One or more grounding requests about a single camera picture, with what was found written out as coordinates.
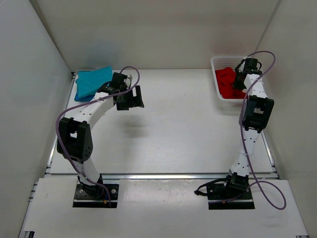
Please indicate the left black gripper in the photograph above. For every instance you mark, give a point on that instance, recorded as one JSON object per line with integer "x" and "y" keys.
{"x": 135, "y": 100}

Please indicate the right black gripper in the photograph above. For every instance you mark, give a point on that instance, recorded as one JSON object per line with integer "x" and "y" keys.
{"x": 237, "y": 86}

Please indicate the red t shirt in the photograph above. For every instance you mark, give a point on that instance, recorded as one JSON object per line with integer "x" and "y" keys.
{"x": 225, "y": 78}

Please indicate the blue t shirt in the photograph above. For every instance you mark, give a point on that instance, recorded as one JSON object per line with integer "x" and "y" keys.
{"x": 83, "y": 99}

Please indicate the teal t shirt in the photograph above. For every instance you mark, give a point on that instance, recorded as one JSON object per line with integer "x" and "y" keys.
{"x": 88, "y": 82}

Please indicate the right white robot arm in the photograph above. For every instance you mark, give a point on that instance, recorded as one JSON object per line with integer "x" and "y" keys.
{"x": 254, "y": 116}

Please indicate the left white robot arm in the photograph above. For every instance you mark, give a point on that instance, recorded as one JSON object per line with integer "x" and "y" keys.
{"x": 75, "y": 141}

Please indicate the white plastic basket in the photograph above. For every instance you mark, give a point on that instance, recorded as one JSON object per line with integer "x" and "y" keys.
{"x": 221, "y": 62}

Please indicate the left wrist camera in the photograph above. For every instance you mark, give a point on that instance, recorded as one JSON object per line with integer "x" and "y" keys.
{"x": 119, "y": 83}

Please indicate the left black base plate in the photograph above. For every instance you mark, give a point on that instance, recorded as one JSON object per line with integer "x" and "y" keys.
{"x": 84, "y": 198}

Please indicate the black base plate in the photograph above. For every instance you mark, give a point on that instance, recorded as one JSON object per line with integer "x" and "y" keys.
{"x": 84, "y": 198}
{"x": 221, "y": 199}

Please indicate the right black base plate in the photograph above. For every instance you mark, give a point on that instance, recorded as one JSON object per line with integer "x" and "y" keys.
{"x": 221, "y": 199}

